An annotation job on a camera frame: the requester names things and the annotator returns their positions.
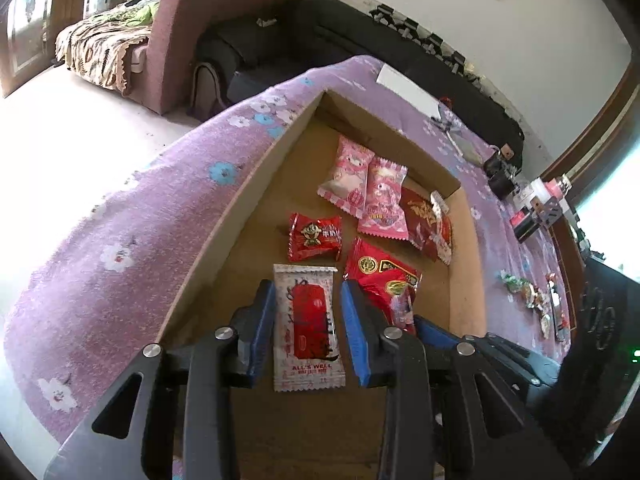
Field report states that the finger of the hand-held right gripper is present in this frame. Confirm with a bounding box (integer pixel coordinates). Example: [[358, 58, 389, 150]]
[[413, 315, 460, 349], [462, 332, 560, 387]]

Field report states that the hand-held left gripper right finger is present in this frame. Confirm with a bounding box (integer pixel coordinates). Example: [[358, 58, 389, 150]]
[[340, 279, 571, 480]]

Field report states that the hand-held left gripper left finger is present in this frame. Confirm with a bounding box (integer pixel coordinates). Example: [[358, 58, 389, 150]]
[[42, 279, 277, 480]]

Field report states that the small red snack packet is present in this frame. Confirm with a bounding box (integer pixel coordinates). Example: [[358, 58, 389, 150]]
[[287, 212, 343, 262]]

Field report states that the dark red snack packet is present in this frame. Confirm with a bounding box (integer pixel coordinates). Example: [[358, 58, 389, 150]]
[[400, 187, 446, 263]]

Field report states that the cardboard box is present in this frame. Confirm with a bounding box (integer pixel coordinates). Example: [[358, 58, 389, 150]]
[[157, 89, 488, 480]]

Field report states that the pink cartoon snack packet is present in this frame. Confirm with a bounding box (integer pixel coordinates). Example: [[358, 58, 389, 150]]
[[317, 135, 376, 219], [357, 156, 408, 241]]

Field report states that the wooden sideboard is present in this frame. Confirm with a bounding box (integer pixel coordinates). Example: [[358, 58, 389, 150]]
[[550, 210, 608, 321]]

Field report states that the black canister wooden lid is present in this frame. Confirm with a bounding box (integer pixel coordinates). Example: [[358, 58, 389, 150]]
[[510, 195, 546, 243], [485, 145, 518, 196]]

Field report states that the purple floral tablecloth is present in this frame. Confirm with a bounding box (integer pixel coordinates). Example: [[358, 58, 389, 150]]
[[2, 55, 586, 480]]

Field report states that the white plastic jug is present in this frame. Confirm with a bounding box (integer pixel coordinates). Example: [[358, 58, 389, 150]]
[[516, 180, 546, 206]]

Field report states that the pink thermos bottle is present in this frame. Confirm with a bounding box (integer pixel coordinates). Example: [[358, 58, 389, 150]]
[[545, 175, 573, 202]]

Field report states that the black pen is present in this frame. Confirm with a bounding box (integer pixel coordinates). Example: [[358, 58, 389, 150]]
[[432, 105, 462, 134]]

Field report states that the white paper sheet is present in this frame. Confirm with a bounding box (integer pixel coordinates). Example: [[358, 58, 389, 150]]
[[377, 66, 441, 118]]

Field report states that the black sofa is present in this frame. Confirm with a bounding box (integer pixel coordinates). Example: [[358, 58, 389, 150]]
[[187, 0, 526, 171]]

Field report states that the pink armchair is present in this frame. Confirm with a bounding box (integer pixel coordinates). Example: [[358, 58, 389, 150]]
[[117, 0, 300, 116]]

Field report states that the patterned blanket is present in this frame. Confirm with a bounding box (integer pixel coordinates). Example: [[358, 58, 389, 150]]
[[55, 0, 161, 96]]

